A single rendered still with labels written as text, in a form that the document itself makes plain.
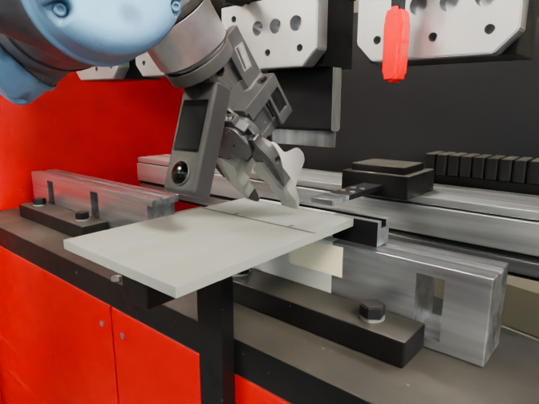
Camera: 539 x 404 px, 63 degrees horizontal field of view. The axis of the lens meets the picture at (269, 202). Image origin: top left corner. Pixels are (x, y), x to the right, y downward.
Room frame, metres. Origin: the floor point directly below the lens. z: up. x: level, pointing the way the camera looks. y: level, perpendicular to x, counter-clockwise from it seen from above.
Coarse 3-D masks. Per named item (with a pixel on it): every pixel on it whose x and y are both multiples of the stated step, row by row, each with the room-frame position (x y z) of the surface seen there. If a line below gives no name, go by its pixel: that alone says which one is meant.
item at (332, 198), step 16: (368, 160) 0.77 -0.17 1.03; (384, 160) 0.77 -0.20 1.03; (400, 160) 0.77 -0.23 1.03; (352, 176) 0.73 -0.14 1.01; (368, 176) 0.72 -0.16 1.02; (384, 176) 0.70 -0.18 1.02; (400, 176) 0.68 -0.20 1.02; (416, 176) 0.69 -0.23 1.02; (432, 176) 0.75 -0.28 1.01; (336, 192) 0.64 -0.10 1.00; (352, 192) 0.64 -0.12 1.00; (368, 192) 0.66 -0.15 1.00; (384, 192) 0.70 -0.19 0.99; (400, 192) 0.68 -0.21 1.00; (416, 192) 0.70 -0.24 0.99
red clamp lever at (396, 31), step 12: (396, 0) 0.42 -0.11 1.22; (396, 12) 0.41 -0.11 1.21; (408, 12) 0.43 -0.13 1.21; (384, 24) 0.42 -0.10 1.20; (396, 24) 0.41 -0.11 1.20; (408, 24) 0.42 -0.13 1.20; (384, 36) 0.42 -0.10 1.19; (396, 36) 0.41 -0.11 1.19; (408, 36) 0.42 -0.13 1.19; (384, 48) 0.42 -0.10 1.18; (396, 48) 0.41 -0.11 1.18; (384, 60) 0.42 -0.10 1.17; (396, 60) 0.41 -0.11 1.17; (384, 72) 0.42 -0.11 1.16; (396, 72) 0.41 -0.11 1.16
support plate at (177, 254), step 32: (128, 224) 0.48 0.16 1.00; (160, 224) 0.48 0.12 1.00; (192, 224) 0.48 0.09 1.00; (224, 224) 0.48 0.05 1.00; (256, 224) 0.48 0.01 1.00; (288, 224) 0.48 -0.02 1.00; (320, 224) 0.48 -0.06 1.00; (352, 224) 0.50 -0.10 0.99; (96, 256) 0.38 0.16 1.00; (128, 256) 0.37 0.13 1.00; (160, 256) 0.37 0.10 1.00; (192, 256) 0.37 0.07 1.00; (224, 256) 0.37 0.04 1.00; (256, 256) 0.38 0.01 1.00; (160, 288) 0.32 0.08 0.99; (192, 288) 0.32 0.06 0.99
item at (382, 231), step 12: (300, 204) 0.59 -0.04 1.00; (312, 204) 0.58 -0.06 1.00; (348, 216) 0.51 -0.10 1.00; (360, 216) 0.53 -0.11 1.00; (372, 216) 0.52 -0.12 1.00; (384, 216) 0.51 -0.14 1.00; (348, 228) 0.51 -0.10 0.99; (360, 228) 0.50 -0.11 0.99; (372, 228) 0.49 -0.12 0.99; (384, 228) 0.50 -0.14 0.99; (348, 240) 0.51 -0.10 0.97; (360, 240) 0.50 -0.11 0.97; (372, 240) 0.49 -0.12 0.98; (384, 240) 0.50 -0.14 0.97
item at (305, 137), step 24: (288, 72) 0.58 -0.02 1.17; (312, 72) 0.56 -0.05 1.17; (336, 72) 0.54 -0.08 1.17; (288, 96) 0.58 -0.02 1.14; (312, 96) 0.56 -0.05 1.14; (336, 96) 0.55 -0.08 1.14; (288, 120) 0.58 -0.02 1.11; (312, 120) 0.56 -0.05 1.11; (336, 120) 0.55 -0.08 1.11; (312, 144) 0.57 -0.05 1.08
